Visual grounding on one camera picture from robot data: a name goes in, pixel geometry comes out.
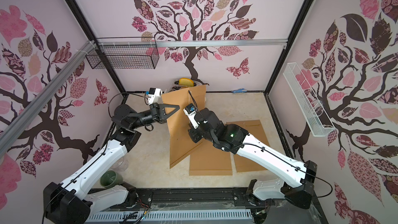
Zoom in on aluminium rail left wall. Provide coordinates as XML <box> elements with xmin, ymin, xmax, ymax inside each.
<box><xmin>1</xmin><ymin>40</ymin><xmax>94</xmax><ymax>156</ymax></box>

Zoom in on blue object by back wall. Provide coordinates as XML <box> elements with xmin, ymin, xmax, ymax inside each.
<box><xmin>231</xmin><ymin>88</ymin><xmax>247</xmax><ymax>93</ymax></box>

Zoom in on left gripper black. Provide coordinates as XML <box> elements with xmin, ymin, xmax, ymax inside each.
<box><xmin>129</xmin><ymin>102</ymin><xmax>179</xmax><ymax>130</ymax></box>

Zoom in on black wire basket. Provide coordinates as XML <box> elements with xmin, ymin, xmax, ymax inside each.
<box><xmin>86</xmin><ymin>36</ymin><xmax>160</xmax><ymax>69</ymax></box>

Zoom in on brown file bag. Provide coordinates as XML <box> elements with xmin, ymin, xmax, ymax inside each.
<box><xmin>162</xmin><ymin>85</ymin><xmax>206</xmax><ymax>168</ymax></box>
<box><xmin>189</xmin><ymin>140</ymin><xmax>233</xmax><ymax>176</ymax></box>
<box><xmin>226</xmin><ymin>119</ymin><xmax>271</xmax><ymax>173</ymax></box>

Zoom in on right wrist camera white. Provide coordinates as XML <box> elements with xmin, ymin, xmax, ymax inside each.
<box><xmin>183</xmin><ymin>103</ymin><xmax>199</xmax><ymax>129</ymax></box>

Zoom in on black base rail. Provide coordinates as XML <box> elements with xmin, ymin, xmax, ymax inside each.
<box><xmin>58</xmin><ymin>188</ymin><xmax>329</xmax><ymax>224</ymax></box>

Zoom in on white wire shelf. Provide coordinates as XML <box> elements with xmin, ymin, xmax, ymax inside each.
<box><xmin>283</xmin><ymin>63</ymin><xmax>336</xmax><ymax>137</ymax></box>

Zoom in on aluminium rail back wall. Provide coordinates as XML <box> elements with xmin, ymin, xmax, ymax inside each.
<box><xmin>98</xmin><ymin>39</ymin><xmax>288</xmax><ymax>47</ymax></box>

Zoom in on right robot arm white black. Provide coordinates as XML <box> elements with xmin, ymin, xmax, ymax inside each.
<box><xmin>183</xmin><ymin>104</ymin><xmax>317</xmax><ymax>209</ymax></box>

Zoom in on aluminium rail wall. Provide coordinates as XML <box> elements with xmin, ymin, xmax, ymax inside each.
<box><xmin>98</xmin><ymin>39</ymin><xmax>288</xmax><ymax>47</ymax></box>
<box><xmin>1</xmin><ymin>40</ymin><xmax>94</xmax><ymax>156</ymax></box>

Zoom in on white slotted cable duct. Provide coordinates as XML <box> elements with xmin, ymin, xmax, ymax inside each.
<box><xmin>86</xmin><ymin>209</ymin><xmax>254</xmax><ymax>224</ymax></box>

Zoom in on green cup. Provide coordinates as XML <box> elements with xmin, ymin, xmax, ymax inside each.
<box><xmin>99</xmin><ymin>170</ymin><xmax>123</xmax><ymax>189</ymax></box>

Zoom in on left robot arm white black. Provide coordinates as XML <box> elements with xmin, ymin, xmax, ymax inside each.
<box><xmin>42</xmin><ymin>103</ymin><xmax>180</xmax><ymax>224</ymax></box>

